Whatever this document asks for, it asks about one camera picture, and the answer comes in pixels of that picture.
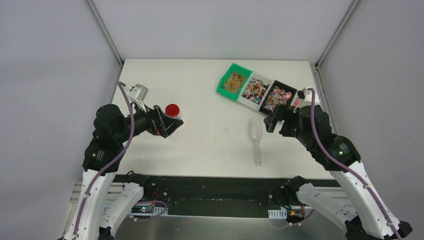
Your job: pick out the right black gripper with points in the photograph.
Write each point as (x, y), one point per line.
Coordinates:
(281, 112)

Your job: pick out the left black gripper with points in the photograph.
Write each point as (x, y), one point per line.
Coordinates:
(159, 120)

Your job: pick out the red jar lid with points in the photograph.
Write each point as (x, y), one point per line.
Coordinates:
(172, 110)

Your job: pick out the clear plastic jar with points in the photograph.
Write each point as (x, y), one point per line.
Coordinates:
(175, 114)

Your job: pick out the clear plastic scoop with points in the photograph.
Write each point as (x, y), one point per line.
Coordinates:
(256, 135)

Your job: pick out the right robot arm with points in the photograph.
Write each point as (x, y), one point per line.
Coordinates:
(367, 217)

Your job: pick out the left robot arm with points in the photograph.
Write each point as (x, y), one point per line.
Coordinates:
(112, 135)

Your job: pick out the black candy bin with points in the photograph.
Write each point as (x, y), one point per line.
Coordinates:
(278, 94)

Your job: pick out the white gummy bin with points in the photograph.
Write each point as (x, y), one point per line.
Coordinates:
(296, 100)

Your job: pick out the white lollipop bin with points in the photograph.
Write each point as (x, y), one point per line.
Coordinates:
(254, 91)

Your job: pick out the green candy bin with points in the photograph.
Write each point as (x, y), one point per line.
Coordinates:
(231, 83)

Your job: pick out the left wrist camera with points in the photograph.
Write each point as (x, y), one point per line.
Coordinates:
(137, 93)

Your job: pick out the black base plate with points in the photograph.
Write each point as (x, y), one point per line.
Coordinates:
(220, 196)

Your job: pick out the aluminium frame rail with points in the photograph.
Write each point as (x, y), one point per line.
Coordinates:
(71, 207)

